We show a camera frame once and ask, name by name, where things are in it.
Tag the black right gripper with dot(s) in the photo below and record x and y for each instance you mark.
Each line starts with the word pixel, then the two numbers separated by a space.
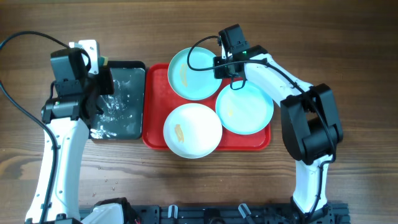
pixel 219 73

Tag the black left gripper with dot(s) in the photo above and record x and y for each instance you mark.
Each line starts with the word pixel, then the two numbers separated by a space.
pixel 106 74

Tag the light blue plate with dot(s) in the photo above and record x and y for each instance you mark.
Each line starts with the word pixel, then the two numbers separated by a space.
pixel 244 108
pixel 190 84

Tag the light blue plate top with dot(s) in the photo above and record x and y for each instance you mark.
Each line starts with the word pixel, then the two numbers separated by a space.
pixel 190 84

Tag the white plate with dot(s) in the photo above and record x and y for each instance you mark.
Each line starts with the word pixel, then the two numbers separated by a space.
pixel 192 131

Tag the green yellow scrub sponge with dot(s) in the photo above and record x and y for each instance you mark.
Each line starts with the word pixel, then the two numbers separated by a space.
pixel 103 61

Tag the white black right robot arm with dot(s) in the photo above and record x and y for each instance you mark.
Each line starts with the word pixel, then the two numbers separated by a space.
pixel 311 127

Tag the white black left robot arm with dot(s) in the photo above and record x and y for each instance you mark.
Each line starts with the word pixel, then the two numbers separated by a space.
pixel 68 120

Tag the black soapy water tray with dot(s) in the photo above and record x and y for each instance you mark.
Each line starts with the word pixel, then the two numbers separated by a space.
pixel 123 110

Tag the red plastic serving tray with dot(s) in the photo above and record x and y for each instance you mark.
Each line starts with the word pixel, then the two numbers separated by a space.
pixel 160 100

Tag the black aluminium mounting rail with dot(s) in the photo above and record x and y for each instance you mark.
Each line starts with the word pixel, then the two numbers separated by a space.
pixel 266 214

